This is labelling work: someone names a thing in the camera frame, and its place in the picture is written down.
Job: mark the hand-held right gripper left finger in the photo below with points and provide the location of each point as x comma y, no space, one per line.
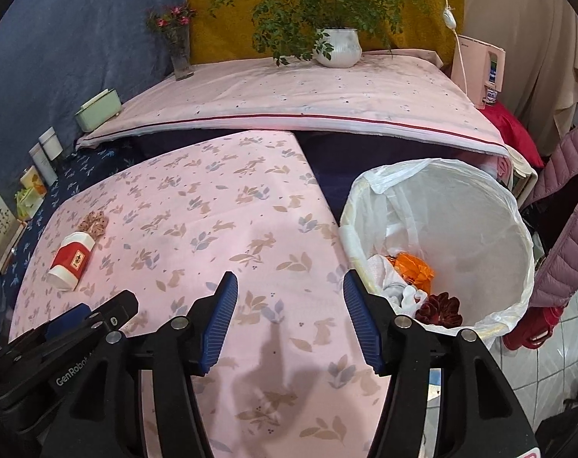
217,329

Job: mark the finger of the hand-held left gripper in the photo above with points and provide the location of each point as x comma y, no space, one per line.
67,319
112,312

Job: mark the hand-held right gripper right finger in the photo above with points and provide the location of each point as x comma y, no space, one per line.
365,329

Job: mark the white sock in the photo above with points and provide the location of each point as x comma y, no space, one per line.
389,279

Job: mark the small red paper cup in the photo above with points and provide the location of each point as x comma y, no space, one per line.
72,262

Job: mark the dark red velvet scrunchie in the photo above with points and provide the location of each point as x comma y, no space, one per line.
436,310

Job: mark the orange plastic wrapper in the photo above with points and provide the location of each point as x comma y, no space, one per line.
413,267

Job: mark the bin with white liner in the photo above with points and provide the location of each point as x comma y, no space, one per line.
484,210

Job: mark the brown floral hair bow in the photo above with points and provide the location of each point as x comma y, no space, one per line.
93,223

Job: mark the pink rabbit print blanket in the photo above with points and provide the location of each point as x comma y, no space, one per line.
174,229

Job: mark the yellow green paper packet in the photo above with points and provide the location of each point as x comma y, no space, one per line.
24,203

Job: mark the navy leaf print sheet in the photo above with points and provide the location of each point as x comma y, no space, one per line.
93,162

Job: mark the white tube bottle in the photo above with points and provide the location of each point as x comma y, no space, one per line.
43,164

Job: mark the red plastic object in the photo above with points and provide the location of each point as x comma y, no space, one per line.
537,329

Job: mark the white jar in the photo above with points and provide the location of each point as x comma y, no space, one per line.
51,145

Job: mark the dark purple sheet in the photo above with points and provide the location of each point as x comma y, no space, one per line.
346,152

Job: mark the pale green box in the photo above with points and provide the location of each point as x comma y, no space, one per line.
98,114

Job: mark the red cloth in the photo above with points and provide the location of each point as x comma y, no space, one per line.
513,133

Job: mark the purple puffer jacket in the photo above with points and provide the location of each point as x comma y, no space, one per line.
570,191

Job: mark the pink sheet with red stripe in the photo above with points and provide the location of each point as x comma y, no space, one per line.
293,90

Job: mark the glass vase with pink flowers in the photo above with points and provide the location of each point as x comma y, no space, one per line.
180,64

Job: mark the pink appliance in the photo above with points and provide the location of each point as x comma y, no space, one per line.
470,67

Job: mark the potted plant in white pot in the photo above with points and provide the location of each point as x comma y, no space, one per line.
339,47

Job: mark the yellow cloth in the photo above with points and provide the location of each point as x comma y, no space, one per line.
207,43

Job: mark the beige cloth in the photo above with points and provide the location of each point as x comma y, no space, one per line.
532,33

